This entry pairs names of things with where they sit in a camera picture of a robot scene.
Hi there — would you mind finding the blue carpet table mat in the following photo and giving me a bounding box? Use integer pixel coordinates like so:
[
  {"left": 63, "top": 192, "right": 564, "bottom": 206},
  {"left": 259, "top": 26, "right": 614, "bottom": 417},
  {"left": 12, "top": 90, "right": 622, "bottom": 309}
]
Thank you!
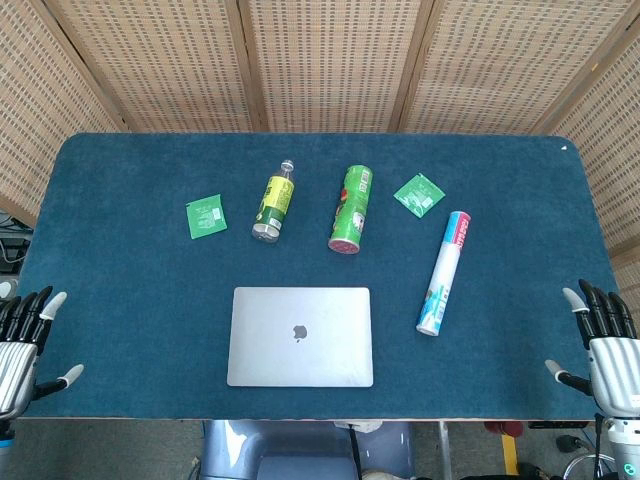
[{"left": 0, "top": 132, "right": 640, "bottom": 422}]

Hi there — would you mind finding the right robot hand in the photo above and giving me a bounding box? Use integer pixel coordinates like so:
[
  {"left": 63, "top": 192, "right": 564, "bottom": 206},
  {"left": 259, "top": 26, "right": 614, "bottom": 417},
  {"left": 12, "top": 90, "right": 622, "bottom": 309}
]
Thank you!
[{"left": 544, "top": 278, "right": 640, "bottom": 416}]

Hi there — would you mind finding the blue grey robot torso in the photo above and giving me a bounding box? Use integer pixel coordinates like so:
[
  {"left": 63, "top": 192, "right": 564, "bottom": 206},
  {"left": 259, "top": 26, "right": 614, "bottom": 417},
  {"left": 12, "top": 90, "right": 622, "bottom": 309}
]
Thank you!
[{"left": 199, "top": 419, "right": 416, "bottom": 480}]

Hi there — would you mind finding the green chips can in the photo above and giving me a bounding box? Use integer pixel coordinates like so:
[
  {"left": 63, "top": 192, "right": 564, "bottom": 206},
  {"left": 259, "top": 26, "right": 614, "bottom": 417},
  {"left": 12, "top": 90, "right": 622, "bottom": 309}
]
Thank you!
[{"left": 327, "top": 164, "right": 375, "bottom": 257}]

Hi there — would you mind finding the woven bamboo screen panel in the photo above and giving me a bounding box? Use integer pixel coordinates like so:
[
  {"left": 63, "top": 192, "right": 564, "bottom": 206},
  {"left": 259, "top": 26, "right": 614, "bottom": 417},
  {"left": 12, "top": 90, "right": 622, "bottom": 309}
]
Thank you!
[
  {"left": 0, "top": 0, "right": 125, "bottom": 227},
  {"left": 224, "top": 0, "right": 437, "bottom": 134},
  {"left": 43, "top": 0, "right": 262, "bottom": 134},
  {"left": 389, "top": 0, "right": 632, "bottom": 136},
  {"left": 543, "top": 39, "right": 640, "bottom": 301}
]

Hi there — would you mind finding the clear bottle yellow green label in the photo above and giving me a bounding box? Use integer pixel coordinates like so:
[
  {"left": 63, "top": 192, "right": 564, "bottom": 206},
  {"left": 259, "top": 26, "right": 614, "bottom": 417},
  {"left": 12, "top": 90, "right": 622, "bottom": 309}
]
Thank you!
[{"left": 251, "top": 159, "right": 296, "bottom": 245}]

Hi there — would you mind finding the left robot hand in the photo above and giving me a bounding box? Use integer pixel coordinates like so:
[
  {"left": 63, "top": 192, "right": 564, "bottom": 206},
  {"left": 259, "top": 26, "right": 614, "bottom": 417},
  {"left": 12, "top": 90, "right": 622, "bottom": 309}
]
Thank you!
[{"left": 0, "top": 285, "right": 85, "bottom": 421}]

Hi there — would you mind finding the black torso cable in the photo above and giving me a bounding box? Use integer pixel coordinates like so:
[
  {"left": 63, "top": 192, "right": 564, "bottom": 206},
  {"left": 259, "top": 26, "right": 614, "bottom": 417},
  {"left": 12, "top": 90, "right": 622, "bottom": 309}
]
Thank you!
[{"left": 348, "top": 423, "right": 364, "bottom": 480}]

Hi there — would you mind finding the metal table leg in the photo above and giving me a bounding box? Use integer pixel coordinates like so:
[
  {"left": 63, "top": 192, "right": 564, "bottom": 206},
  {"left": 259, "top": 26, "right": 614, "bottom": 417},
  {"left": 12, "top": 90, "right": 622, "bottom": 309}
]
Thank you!
[{"left": 438, "top": 420, "right": 452, "bottom": 480}]

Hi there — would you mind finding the silver laptop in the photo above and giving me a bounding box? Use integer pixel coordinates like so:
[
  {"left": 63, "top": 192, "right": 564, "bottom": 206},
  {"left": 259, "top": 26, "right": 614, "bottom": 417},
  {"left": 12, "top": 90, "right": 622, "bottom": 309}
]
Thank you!
[{"left": 226, "top": 286, "right": 375, "bottom": 389}]

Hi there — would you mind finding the green square packet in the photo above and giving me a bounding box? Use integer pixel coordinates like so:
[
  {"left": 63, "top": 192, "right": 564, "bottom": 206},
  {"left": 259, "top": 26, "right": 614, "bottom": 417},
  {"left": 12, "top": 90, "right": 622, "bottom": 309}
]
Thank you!
[
  {"left": 185, "top": 193, "right": 229, "bottom": 241},
  {"left": 392, "top": 172, "right": 446, "bottom": 220}
]

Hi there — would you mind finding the white tube can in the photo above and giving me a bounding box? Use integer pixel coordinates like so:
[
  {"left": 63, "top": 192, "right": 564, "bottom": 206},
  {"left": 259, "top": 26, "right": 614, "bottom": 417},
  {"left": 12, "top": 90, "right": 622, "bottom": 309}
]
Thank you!
[{"left": 415, "top": 210, "right": 473, "bottom": 337}]

